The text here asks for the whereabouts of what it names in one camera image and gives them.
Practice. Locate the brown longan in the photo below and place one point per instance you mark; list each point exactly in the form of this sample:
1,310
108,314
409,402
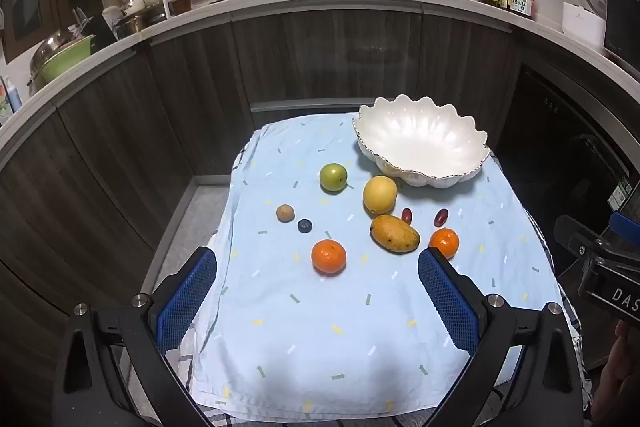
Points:
285,213

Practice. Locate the steel pot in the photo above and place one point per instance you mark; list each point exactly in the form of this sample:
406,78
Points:
142,22

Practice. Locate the black built-in dishwasher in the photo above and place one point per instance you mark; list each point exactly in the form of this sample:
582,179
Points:
565,147

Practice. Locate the light blue patterned cloth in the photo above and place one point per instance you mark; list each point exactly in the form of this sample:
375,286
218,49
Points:
325,332

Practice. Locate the blue spray bottle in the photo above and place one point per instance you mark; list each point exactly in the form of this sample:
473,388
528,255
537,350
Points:
12,99

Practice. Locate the dark wood kitchen cabinet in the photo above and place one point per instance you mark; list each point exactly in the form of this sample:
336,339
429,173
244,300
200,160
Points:
300,57

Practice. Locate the blueberry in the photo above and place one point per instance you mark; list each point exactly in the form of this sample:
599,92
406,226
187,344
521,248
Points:
304,225

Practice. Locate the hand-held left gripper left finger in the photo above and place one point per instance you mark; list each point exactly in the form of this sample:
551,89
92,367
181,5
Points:
187,297

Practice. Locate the black utensil holder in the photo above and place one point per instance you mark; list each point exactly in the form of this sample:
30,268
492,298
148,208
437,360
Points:
102,34

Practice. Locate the white box appliance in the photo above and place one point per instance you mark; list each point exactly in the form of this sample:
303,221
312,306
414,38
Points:
582,24

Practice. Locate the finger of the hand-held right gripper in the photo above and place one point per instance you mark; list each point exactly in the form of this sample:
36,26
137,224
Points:
575,234
625,224

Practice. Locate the yellow lemon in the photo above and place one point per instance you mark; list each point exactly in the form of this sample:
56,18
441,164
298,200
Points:
380,194

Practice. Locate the orange tangerine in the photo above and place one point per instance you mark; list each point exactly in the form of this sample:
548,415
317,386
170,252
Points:
328,257
445,241

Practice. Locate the white scalloped bowl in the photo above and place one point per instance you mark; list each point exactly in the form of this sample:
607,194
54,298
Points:
420,142

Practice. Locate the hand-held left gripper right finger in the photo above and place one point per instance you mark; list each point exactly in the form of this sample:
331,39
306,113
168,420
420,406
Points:
447,302

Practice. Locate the red grape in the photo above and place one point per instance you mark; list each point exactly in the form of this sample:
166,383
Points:
440,218
406,216

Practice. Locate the black microwave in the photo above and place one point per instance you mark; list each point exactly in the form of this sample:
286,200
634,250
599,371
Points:
622,22

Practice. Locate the green apple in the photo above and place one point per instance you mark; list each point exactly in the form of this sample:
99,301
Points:
333,178

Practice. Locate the glass jar brown lid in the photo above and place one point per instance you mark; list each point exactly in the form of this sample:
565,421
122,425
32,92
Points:
181,2

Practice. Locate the person's right hand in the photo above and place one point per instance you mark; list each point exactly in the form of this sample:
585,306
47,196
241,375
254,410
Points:
620,377

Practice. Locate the yellow mango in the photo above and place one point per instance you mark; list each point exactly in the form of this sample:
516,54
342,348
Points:
395,234

